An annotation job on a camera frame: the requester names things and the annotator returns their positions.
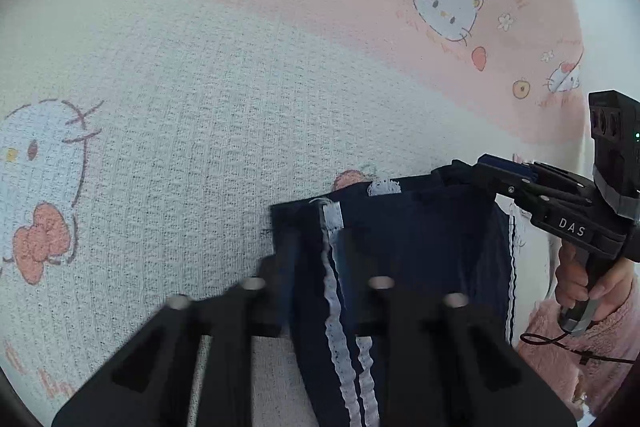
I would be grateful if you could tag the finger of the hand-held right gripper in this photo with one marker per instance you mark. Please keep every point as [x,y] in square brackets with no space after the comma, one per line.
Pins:
[500,186]
[510,164]

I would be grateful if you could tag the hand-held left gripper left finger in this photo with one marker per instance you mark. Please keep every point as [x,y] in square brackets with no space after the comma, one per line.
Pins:
[272,287]

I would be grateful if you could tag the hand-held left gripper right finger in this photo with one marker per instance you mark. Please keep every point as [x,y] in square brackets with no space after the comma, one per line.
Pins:
[370,302]

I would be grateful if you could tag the navy shorts with white stripes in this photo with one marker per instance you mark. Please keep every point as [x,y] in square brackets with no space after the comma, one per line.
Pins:
[425,232]

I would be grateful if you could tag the person's right hand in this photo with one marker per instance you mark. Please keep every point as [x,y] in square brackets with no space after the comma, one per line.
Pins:
[617,287]

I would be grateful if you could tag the pink cream cat printed blanket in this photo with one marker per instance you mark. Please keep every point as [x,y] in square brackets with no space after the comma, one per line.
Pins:
[175,107]

